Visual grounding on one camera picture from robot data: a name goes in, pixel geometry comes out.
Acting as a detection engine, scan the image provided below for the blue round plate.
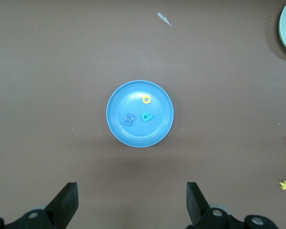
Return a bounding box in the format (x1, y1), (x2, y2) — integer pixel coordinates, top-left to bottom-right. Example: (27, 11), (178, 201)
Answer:
(106, 80), (174, 148)

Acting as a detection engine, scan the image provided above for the brown table cover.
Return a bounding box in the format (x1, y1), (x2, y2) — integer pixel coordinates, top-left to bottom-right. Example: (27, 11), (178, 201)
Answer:
(0, 0), (286, 229)

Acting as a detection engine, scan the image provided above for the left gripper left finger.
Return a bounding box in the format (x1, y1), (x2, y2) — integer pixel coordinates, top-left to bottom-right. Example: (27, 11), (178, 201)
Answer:
(4, 182), (79, 229)

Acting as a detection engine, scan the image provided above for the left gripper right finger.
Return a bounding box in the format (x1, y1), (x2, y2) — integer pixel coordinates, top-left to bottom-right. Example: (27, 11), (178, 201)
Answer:
(185, 182), (244, 229)

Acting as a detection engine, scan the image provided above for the blue foam letter m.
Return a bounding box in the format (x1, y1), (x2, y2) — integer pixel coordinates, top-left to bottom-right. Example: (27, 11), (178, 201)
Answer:
(122, 113), (135, 126)

